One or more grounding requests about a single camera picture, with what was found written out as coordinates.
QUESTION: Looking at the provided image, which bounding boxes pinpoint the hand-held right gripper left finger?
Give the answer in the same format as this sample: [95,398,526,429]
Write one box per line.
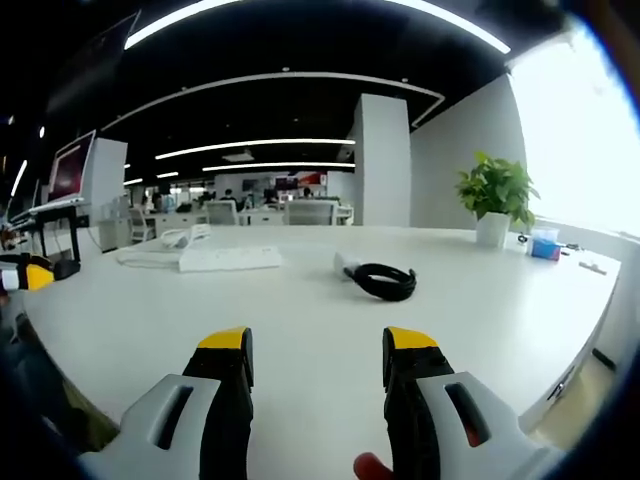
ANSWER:
[79,326,255,480]

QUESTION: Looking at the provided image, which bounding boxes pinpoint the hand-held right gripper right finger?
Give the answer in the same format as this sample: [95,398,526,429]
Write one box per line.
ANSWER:
[382,326,566,480]

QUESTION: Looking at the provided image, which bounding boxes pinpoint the black charger cable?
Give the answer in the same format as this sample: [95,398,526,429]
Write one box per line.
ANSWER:
[351,262,418,303]

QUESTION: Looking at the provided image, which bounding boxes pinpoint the white power strip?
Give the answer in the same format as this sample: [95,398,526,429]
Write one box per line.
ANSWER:
[178,244,283,274]

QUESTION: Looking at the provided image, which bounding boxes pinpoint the white charger adapter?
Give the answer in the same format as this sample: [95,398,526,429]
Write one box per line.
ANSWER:
[333,251,367,283]

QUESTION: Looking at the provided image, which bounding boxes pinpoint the white desk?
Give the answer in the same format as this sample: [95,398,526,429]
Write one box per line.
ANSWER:
[21,224,624,480]

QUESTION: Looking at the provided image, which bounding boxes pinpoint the long ceiling light strip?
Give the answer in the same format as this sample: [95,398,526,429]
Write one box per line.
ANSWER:
[123,0,512,55]
[154,138,357,161]

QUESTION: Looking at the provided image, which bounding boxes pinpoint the person's right hand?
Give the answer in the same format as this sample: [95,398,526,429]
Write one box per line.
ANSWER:
[352,451,394,480]

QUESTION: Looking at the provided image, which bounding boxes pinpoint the black laptop stand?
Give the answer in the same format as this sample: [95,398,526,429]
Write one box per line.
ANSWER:
[35,203,82,265]

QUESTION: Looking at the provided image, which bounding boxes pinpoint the white low cabinet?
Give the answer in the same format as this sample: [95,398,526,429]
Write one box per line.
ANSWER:
[96,196,133,252]

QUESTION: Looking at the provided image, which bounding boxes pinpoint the person's dark trousers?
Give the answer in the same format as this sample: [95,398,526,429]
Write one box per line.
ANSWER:
[0,299,122,457]

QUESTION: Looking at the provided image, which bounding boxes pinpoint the monitor on stand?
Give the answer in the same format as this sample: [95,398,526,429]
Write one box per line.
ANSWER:
[28,129,98,215]

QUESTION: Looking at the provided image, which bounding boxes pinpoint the white office chair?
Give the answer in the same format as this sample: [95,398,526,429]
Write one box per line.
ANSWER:
[128,206,157,245]

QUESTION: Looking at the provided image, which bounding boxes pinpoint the white curved device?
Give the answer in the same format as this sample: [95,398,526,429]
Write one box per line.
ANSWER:
[160,224,212,250]

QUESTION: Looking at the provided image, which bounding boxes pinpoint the grey mesh office chair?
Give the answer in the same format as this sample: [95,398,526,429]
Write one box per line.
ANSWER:
[204,199,240,227]
[286,199,335,227]

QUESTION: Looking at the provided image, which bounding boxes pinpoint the blue box with clear lid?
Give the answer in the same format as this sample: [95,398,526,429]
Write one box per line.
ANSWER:
[530,226,563,262]

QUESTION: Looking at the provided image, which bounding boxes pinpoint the green plant in white pot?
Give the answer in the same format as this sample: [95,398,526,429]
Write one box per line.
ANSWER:
[454,150,542,250]

